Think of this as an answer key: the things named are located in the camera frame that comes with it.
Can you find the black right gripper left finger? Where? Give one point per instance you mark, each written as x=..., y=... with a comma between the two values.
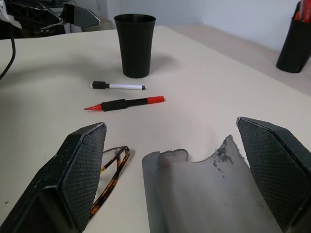
x=48, y=184

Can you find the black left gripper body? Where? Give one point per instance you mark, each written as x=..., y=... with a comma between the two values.
x=17, y=14

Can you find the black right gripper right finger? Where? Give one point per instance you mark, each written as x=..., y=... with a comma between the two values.
x=277, y=170

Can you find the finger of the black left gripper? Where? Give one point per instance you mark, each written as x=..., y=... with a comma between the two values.
x=46, y=19
x=83, y=17

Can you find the tortoiseshell eyeglasses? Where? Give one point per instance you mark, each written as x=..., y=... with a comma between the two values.
x=114, y=176

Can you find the grey rectangular block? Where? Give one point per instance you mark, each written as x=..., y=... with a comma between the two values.
x=206, y=194

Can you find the white marker with black cap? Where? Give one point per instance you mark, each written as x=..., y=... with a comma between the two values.
x=121, y=86

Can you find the black pen with red cap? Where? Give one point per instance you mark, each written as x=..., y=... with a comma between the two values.
x=116, y=104

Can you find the black plastic cup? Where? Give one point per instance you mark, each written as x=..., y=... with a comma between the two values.
x=135, y=46

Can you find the black pen holder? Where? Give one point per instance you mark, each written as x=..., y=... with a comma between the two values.
x=292, y=48

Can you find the red pen in holder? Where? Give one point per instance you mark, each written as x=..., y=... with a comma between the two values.
x=306, y=11

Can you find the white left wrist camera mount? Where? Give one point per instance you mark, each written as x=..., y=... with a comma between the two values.
x=2, y=9

